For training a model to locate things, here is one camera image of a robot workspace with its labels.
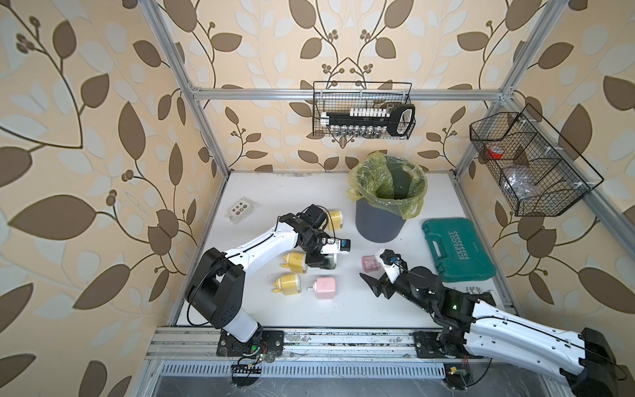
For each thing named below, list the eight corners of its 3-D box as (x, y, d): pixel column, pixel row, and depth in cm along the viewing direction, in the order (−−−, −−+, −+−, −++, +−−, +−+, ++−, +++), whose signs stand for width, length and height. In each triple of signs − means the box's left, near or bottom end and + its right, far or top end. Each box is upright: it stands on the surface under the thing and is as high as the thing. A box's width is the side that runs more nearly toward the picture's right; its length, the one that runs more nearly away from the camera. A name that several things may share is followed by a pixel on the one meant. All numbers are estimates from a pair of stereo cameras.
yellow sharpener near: (276, 294, 85) (273, 287, 80) (278, 282, 88) (274, 274, 82) (301, 294, 85) (299, 287, 80) (301, 282, 88) (300, 274, 82)
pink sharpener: (313, 299, 84) (312, 293, 79) (314, 283, 88) (313, 276, 83) (335, 299, 84) (336, 293, 79) (335, 283, 88) (336, 276, 83)
